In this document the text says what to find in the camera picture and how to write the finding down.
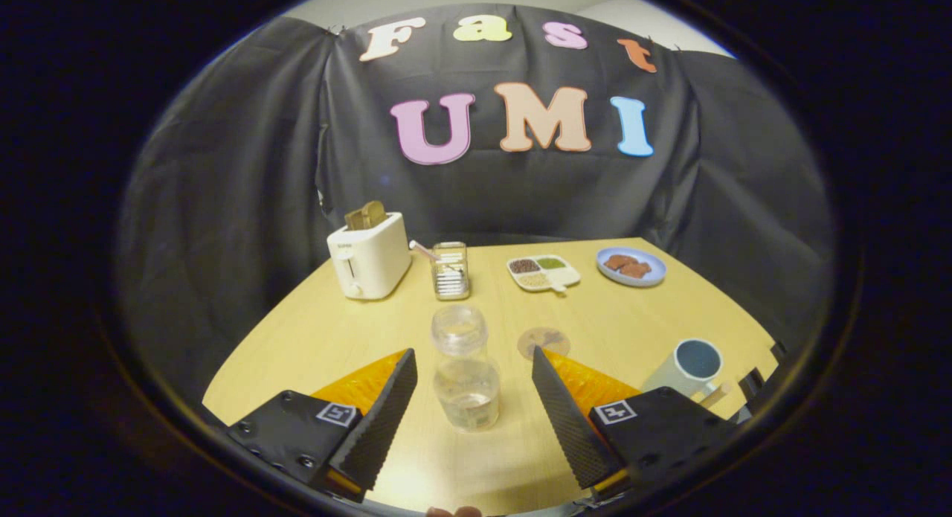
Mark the pink straw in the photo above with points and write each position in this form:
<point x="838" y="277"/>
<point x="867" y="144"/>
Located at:
<point x="422" y="250"/>

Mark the round cork coaster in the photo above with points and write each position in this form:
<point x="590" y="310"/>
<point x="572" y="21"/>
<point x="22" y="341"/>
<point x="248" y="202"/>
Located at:
<point x="544" y="340"/>

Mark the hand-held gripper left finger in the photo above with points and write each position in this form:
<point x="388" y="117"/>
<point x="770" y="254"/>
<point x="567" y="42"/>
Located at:
<point x="383" y="420"/>

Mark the blue plate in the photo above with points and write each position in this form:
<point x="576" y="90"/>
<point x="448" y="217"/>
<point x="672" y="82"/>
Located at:
<point x="631" y="267"/>

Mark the white cup with dark inside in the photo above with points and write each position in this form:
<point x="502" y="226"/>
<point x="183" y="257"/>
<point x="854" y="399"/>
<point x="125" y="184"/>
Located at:
<point x="688" y="368"/>

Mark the white divided dish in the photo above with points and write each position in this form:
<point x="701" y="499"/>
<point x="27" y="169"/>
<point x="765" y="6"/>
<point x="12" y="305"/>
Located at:
<point x="543" y="271"/>

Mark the black backdrop cloth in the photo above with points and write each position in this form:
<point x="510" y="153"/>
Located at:
<point x="520" y="190"/>

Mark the clear glass jar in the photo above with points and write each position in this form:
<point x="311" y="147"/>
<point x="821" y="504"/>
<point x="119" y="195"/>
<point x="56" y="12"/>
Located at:
<point x="451" y="273"/>

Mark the toast slice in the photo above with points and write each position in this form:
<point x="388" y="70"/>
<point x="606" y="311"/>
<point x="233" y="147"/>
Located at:
<point x="365" y="216"/>

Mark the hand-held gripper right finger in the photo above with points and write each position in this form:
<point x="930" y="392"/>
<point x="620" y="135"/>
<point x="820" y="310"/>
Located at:
<point x="569" y="420"/>

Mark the white toaster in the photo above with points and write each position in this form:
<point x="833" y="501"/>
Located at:
<point x="368" y="260"/>

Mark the wooden table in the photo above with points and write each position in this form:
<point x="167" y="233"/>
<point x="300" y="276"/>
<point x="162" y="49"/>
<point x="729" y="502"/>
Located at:
<point x="632" y="316"/>

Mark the clear plastic juice bottle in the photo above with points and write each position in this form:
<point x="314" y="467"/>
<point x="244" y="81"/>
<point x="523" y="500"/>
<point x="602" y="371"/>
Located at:
<point x="465" y="376"/>

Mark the brown bread slice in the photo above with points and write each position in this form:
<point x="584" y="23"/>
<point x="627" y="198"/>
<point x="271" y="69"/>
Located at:
<point x="620" y="262"/>
<point x="637" y="270"/>

